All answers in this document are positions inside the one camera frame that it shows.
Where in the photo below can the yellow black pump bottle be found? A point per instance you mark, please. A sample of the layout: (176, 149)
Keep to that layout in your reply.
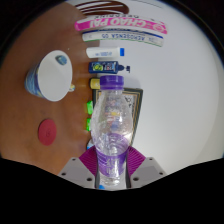
(94, 83)

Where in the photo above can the white blue-printed mug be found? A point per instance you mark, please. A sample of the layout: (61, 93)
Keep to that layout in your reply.
(53, 76)

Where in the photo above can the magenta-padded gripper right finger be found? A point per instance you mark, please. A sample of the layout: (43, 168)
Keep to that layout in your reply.
(148, 170)

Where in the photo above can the tall white green box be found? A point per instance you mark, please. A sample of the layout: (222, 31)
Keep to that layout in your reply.
(123, 37)

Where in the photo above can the dark blue pump bottle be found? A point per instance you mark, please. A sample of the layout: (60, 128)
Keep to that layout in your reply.
(103, 67)

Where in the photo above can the flat round red coaster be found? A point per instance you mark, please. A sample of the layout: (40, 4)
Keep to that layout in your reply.
(47, 132)

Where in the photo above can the framed group photo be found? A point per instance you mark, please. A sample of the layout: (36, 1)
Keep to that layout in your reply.
(137, 110)

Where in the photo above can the white blue-capped lotion bottle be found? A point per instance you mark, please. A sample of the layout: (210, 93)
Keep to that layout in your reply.
(103, 52)

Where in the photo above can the tall pink box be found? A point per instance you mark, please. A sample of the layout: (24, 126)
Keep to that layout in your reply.
(120, 24)

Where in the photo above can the clear purple-capped water bottle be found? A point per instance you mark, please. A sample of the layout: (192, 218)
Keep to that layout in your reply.
(111, 133)

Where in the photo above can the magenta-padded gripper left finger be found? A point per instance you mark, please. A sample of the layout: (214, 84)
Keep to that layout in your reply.
(75, 170)

